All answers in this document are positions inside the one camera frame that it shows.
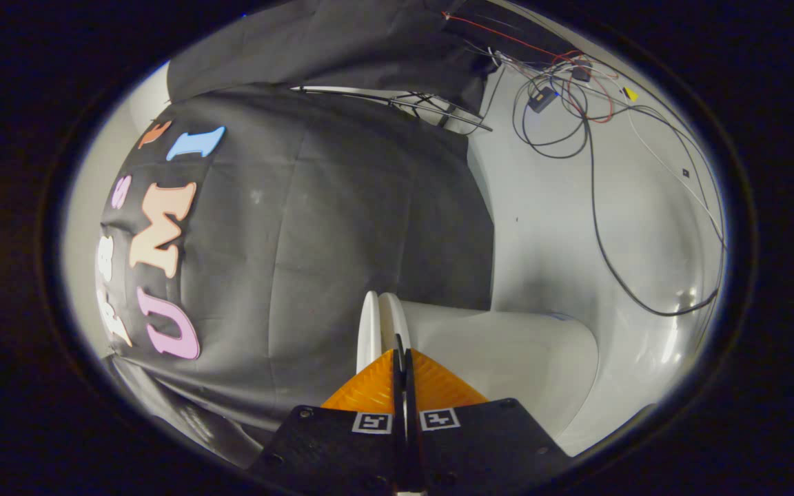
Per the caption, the black tripod stand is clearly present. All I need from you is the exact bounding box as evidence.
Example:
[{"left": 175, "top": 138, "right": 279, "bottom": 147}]
[{"left": 292, "top": 85, "right": 494, "bottom": 133}]

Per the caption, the small black device box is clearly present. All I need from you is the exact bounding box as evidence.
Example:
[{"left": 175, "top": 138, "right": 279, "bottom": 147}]
[{"left": 527, "top": 88, "right": 560, "bottom": 114}]

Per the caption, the black cable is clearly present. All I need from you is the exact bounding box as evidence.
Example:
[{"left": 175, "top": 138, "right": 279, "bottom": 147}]
[{"left": 511, "top": 62, "right": 723, "bottom": 318}]

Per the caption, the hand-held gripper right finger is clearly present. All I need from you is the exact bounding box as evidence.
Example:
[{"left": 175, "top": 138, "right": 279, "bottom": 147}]
[{"left": 404, "top": 348, "right": 573, "bottom": 491}]

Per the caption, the white toilet bowl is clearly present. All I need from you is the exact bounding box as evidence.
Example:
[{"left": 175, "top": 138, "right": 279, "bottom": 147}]
[{"left": 400, "top": 302, "right": 599, "bottom": 457}]

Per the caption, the white cable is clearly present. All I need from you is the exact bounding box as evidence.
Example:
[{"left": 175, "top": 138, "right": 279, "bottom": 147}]
[{"left": 493, "top": 52, "right": 727, "bottom": 249}]

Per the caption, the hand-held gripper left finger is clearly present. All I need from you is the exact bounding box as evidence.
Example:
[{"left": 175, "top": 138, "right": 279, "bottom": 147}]
[{"left": 245, "top": 334, "right": 405, "bottom": 493}]

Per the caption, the black flat board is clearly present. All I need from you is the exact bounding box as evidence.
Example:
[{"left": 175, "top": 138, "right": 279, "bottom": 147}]
[{"left": 442, "top": 0, "right": 580, "bottom": 63}]

